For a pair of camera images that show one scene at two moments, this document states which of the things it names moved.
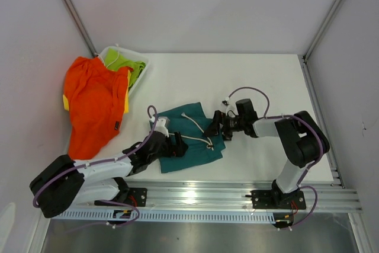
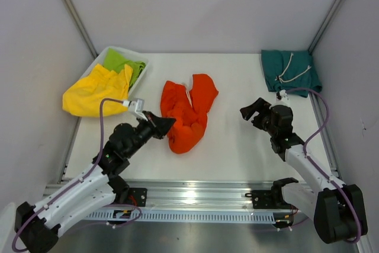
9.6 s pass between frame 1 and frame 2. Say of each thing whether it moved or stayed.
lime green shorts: stayed
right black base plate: stayed
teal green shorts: moved
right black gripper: moved
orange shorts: moved
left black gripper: moved
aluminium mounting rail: stayed
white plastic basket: stayed
